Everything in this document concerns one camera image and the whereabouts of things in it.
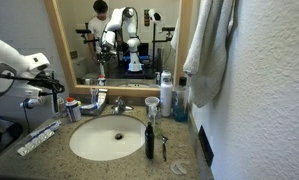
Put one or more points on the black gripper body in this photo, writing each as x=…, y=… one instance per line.
x=50, y=85

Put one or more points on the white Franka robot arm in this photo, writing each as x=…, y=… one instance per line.
x=9, y=55

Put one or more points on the white power plug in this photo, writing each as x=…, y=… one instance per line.
x=34, y=101

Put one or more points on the purple blue blister pack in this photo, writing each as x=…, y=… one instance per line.
x=47, y=128

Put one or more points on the slim white blue tube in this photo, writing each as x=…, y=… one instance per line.
x=94, y=96

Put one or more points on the grey toiletries tray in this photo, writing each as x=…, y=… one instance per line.
x=92, y=111

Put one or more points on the white red toothpaste tube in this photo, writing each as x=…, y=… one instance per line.
x=102, y=98

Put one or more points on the silver blister pack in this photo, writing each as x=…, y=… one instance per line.
x=34, y=143

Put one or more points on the chrome faucet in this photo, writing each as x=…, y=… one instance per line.
x=119, y=106

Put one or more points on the white oval sink basin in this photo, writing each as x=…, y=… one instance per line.
x=99, y=143

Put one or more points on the white ceramic mug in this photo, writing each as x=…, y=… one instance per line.
x=151, y=100

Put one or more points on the clear pump soap dispenser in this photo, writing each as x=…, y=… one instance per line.
x=153, y=120

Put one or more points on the slim black bottle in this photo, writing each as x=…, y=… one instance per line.
x=149, y=143

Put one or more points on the tall white bottle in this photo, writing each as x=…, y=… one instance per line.
x=166, y=96

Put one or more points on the black capped mouthwash bottle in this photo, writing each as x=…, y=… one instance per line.
x=180, y=113

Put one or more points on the clear plastic retainer case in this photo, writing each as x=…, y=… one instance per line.
x=179, y=167

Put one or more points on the white hanging towel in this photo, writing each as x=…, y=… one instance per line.
x=205, y=50

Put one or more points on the wooden framed wall mirror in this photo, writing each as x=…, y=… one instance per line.
x=122, y=91

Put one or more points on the black wall outlet plate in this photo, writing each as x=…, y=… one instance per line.
x=205, y=146

